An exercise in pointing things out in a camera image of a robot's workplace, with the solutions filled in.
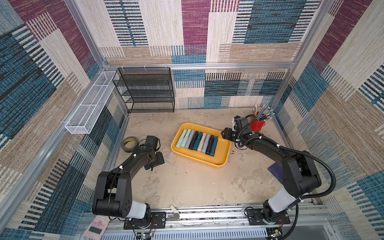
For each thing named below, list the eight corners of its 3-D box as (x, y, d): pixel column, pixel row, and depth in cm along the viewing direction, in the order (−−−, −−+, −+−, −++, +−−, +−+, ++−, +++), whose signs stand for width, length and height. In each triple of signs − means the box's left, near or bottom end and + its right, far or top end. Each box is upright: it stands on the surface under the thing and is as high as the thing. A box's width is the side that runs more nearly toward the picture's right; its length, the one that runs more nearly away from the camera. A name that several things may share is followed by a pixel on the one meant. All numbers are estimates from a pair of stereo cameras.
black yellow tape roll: (121, 152, 101) (119, 149, 98) (125, 139, 107) (123, 136, 105) (134, 152, 101) (133, 149, 98) (138, 139, 107) (137, 136, 105)
